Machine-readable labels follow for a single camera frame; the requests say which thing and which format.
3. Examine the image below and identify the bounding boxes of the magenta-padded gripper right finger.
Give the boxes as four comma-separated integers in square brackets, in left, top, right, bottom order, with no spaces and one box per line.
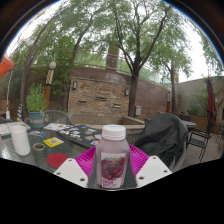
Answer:
[125,143,173,189]

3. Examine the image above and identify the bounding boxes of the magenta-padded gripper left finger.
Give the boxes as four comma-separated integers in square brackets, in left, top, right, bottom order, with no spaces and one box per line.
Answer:
[53,145,101,189]

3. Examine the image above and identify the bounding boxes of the red juice bottle white cap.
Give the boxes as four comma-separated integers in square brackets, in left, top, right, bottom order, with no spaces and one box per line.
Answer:
[95,124,131,190]

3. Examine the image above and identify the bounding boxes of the flat round red coaster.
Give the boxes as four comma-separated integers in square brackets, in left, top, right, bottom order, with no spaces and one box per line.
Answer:
[45,152,70,169]

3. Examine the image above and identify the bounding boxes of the yellow card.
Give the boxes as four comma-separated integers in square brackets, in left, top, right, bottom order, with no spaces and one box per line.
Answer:
[43,136,64,148]

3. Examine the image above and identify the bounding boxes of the black laptop with stickers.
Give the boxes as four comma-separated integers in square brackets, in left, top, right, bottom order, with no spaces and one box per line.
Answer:
[56,123,104,148]

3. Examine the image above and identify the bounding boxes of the grey wicker chair with jacket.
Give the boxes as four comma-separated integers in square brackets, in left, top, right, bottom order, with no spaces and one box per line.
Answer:
[126,129,188,173]

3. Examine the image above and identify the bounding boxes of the tape roll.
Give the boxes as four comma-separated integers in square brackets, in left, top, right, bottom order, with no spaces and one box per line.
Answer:
[32,142,46,152]

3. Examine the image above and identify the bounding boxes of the white printed booklet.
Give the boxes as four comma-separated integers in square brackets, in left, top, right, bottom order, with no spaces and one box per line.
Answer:
[43,122,73,132]

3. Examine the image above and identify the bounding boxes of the blue picture card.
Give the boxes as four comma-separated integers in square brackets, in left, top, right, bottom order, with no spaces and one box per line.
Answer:
[28,130,47,138]

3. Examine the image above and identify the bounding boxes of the black metal chair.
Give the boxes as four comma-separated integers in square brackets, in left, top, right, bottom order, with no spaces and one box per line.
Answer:
[186,119,214,158]

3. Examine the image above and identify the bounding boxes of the white cup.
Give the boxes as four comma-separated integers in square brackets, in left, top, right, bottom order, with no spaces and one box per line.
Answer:
[9,124,32,157]

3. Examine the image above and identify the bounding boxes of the round dark patio table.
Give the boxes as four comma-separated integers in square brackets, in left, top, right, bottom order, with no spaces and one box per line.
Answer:
[181,119,198,129]

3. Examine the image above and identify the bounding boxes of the silver laptop with stickers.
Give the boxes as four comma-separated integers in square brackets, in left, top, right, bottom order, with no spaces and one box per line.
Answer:
[0,121,32,137]

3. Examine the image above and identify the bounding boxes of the dark forked trunk tree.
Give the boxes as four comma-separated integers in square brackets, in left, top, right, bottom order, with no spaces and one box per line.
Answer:
[96,0,188,118]

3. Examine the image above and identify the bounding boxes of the blue yellow striped cone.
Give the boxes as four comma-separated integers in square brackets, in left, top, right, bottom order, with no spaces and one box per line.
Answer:
[16,103,24,122]

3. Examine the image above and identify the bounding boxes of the green plant in teal pot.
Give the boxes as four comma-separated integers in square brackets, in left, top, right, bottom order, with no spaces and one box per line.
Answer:
[25,83,48,130]

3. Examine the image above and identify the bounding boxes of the folded dark red umbrella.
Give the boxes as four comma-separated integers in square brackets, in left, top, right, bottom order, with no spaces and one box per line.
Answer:
[205,76,217,134]

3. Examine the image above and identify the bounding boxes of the leaning grey trunk tree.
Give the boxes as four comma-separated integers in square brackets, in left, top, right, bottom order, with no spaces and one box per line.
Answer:
[13,6,98,119]

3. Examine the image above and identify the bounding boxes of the orange canopy tent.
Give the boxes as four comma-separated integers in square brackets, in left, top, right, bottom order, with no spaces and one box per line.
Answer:
[0,54,16,120]

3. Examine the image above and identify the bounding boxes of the globe lamp post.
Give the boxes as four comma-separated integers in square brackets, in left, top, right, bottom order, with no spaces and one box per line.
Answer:
[44,61,57,111]

